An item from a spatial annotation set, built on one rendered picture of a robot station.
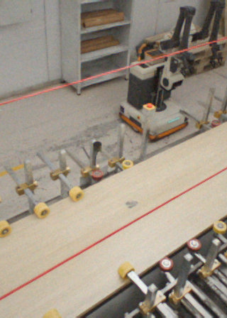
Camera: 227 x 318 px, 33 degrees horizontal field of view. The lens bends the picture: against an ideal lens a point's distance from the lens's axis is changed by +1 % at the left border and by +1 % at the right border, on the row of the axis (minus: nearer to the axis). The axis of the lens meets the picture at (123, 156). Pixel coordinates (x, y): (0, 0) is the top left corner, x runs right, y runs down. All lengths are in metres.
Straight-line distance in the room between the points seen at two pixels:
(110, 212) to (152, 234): 0.30
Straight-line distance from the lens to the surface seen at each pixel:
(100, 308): 2.16
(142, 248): 2.25
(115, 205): 2.46
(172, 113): 4.60
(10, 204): 3.78
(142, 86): 4.39
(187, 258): 1.93
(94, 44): 5.44
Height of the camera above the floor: 2.68
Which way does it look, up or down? 39 degrees down
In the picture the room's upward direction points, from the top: 5 degrees clockwise
